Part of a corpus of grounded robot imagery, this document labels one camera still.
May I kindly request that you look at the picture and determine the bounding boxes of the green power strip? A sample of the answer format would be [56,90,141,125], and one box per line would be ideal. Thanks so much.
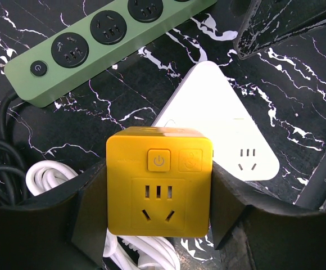
[4,1,215,107]

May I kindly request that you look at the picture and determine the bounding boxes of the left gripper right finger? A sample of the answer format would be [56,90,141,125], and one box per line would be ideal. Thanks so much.
[210,164,326,269]

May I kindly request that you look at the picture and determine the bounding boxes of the white triangular power strip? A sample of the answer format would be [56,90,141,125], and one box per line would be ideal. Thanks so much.
[153,61,280,181]

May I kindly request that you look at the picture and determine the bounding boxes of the yellow cube socket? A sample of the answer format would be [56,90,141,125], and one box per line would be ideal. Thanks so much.
[106,127,213,237]

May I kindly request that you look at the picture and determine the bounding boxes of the white coiled cable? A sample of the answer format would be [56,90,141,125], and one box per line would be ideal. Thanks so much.
[25,160,180,270]

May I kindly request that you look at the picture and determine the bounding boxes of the black coiled cable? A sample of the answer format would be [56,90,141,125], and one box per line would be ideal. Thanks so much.
[0,89,30,208]

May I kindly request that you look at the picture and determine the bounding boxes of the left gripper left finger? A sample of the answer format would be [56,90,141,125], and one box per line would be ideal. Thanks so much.
[0,161,107,269]

